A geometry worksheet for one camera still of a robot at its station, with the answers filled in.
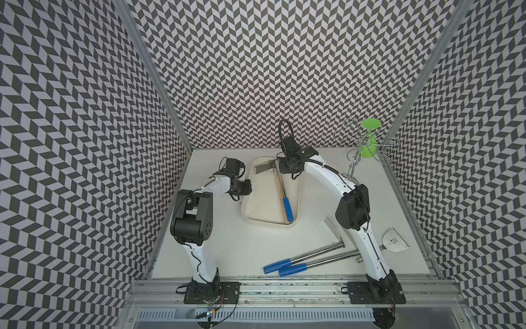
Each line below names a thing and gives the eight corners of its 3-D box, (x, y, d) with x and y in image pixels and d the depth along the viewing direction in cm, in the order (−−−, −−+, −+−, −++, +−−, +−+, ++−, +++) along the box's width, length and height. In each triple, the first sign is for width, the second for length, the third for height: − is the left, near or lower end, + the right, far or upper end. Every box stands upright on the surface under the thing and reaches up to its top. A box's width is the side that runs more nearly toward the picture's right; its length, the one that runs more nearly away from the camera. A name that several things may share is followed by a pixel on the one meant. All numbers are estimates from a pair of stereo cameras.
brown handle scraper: (380, 251, 85) (383, 248, 82) (373, 231, 90) (376, 228, 88) (406, 251, 85) (410, 248, 82) (398, 231, 90) (401, 228, 88)
